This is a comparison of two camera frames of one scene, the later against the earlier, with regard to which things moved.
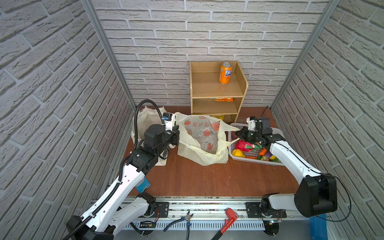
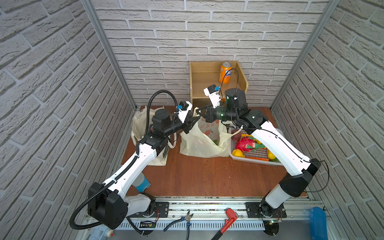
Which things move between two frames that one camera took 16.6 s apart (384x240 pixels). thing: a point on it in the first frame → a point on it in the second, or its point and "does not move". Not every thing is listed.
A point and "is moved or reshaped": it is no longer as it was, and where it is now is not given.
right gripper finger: [251, 139] → [209, 117]
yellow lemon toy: [237, 152] does not move
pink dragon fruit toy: [246, 146] does not move
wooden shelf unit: [217, 88] does not move
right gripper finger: [242, 132] → [206, 110]
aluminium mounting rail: [206, 214] does not move
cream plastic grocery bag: [189, 152] is moved or reshaped
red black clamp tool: [228, 224] does not move
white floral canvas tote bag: [146, 116] does not move
